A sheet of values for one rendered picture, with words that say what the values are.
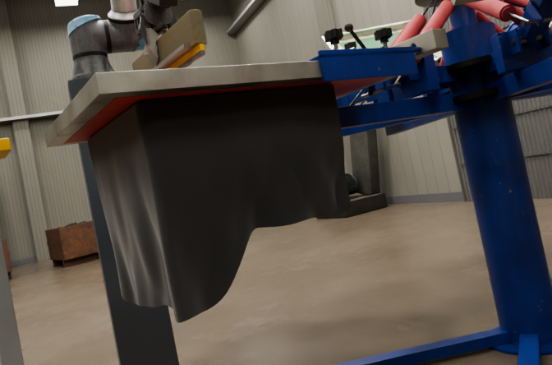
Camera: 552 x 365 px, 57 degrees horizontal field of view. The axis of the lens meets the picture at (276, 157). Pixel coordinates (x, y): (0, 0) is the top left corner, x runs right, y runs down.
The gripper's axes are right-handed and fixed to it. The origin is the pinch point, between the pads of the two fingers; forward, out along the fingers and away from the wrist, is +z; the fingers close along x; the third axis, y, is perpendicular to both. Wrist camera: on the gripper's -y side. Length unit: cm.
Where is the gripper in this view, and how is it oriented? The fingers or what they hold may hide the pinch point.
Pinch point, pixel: (166, 59)
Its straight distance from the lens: 130.2
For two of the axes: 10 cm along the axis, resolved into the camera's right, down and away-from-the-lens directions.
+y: -5.3, 1.3, 8.4
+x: -8.3, 1.5, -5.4
